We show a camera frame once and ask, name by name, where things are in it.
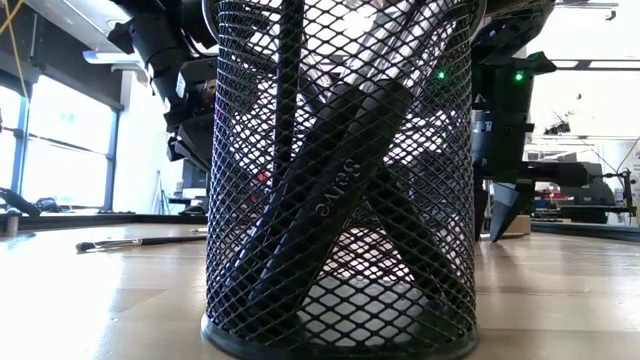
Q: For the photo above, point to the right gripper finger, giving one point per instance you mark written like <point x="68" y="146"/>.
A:
<point x="507" y="205"/>
<point x="480" y="210"/>

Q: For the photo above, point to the thick black makeup brush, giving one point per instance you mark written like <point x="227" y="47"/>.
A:
<point x="345" y="185"/>
<point x="415" y="240"/>

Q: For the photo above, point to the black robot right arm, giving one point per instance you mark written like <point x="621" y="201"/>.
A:
<point x="500" y="85"/>

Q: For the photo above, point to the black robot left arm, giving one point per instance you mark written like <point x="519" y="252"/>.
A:
<point x="150" y="45"/>

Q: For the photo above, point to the dark background monitor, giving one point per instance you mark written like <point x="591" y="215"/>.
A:
<point x="192" y="180"/>

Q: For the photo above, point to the background robot station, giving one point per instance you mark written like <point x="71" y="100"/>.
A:
<point x="585" y="200"/>

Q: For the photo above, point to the ceiling light fixture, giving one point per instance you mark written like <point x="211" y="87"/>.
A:
<point x="110" y="56"/>

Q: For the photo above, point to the black tube with lettering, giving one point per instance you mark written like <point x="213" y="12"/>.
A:
<point x="320" y="145"/>

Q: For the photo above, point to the large window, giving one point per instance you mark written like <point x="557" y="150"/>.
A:
<point x="65" y="150"/>

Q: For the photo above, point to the black mesh pencil cup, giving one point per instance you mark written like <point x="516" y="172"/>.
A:
<point x="340" y="351"/>

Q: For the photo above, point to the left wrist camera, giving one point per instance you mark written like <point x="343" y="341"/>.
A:
<point x="197" y="85"/>

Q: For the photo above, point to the black curved bracket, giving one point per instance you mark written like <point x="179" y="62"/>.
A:
<point x="20" y="202"/>

